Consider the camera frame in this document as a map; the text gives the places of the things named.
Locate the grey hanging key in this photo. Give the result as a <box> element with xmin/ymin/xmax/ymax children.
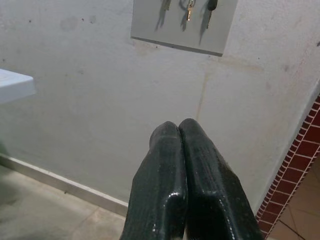
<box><xmin>159</xmin><ymin>0</ymin><xmax>172</xmax><ymax>12</ymax></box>

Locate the white plastic folding table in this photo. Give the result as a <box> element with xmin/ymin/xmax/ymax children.
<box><xmin>0</xmin><ymin>68</ymin><xmax>36</xmax><ymax>105</ymax></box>

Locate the white skirting board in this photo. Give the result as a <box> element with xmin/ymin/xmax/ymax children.
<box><xmin>0</xmin><ymin>153</ymin><xmax>130</xmax><ymax>217</ymax></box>

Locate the gold hanging key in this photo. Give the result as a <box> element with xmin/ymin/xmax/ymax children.
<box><xmin>184</xmin><ymin>0</ymin><xmax>196</xmax><ymax>22</ymax></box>

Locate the black headed hanging key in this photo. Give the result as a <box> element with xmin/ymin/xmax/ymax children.
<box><xmin>206</xmin><ymin>0</ymin><xmax>218</xmax><ymax>30</ymax></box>

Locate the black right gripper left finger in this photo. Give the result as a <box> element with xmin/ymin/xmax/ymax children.
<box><xmin>121</xmin><ymin>120</ymin><xmax>188</xmax><ymax>240</ymax></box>

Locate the grey key holder board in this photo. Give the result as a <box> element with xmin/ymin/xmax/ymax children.
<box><xmin>130</xmin><ymin>0</ymin><xmax>238</xmax><ymax>57</ymax></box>

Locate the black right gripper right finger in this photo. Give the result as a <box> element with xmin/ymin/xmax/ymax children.
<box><xmin>179</xmin><ymin>118</ymin><xmax>265</xmax><ymax>240</ymax></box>

